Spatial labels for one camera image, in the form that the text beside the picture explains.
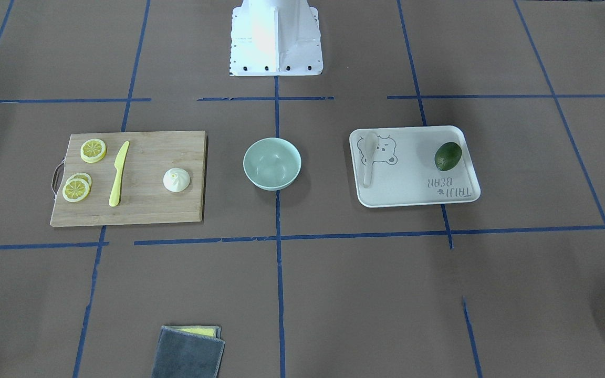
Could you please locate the beige spoon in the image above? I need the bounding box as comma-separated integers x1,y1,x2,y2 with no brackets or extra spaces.
363,132,379,188

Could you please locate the light green bowl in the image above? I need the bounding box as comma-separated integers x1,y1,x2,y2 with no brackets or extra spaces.
243,138,302,191

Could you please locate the white bear tray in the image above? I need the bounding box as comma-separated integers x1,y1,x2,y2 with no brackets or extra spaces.
349,126,481,208

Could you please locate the green avocado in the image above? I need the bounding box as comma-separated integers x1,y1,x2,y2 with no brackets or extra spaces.
434,142,463,171

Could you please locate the bamboo cutting board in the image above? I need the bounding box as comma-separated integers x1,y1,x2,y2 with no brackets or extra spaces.
50,131,208,227

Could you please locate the yellow sponge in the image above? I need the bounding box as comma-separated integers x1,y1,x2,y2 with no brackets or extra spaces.
175,325,221,338

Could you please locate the yellow plastic knife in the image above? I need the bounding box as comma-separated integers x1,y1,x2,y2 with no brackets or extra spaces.
108,141,130,207

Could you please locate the grey cloth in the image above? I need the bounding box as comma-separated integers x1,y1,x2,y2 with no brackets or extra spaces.
151,325,225,377

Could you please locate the lemon slice top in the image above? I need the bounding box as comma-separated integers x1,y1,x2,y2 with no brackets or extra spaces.
80,138,107,163

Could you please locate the lemon slice behind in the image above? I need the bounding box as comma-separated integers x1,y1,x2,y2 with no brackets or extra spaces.
67,172,93,186

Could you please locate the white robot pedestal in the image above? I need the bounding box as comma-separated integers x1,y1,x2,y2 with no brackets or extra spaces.
229,1,324,77

